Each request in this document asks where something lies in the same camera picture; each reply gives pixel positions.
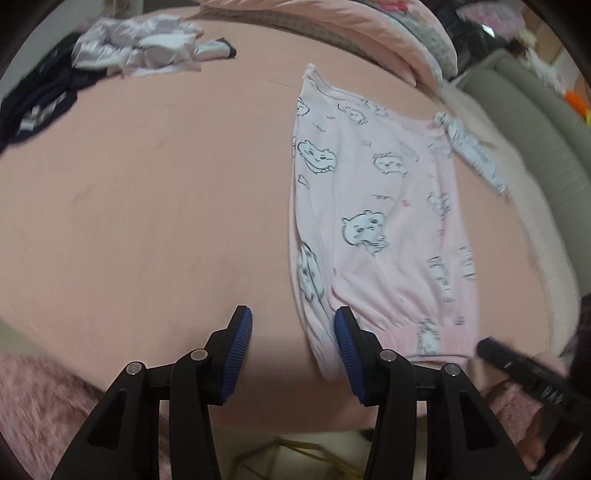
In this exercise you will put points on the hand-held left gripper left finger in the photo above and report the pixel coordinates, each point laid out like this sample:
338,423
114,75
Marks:
238,355

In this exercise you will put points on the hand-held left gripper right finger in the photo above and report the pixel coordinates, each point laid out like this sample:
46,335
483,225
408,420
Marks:
348,355

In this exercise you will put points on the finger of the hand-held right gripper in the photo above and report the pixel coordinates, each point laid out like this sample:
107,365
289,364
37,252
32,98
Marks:
521,369

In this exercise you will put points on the pink animal print pajamas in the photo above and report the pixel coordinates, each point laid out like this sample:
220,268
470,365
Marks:
383,230

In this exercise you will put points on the person's right forearm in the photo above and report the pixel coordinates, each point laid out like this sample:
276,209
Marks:
512,410

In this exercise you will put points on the beige quilted bed pad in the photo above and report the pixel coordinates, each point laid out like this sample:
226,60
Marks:
545,217

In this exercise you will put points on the pink bed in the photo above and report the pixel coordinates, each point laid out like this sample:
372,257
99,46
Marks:
161,207

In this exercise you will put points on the person's pink fuzzy clothing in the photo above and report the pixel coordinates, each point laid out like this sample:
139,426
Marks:
37,397

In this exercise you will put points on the small white printed garment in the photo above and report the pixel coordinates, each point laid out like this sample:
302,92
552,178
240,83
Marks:
466,147

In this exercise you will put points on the grey padded headboard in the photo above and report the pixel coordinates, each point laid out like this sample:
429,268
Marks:
540,129

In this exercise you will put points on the row of plush toys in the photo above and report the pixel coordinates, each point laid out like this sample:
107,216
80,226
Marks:
577,99

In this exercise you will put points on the floral patterned quilt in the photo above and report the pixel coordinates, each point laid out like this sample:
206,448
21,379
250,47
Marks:
434,50

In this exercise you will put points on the white garment with navy cuffs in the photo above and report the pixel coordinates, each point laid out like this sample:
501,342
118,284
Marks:
152,46

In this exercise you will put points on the pink folded duvet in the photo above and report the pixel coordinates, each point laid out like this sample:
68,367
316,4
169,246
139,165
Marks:
332,27

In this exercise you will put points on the pink floral cushion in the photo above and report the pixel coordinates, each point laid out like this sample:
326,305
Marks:
494,14

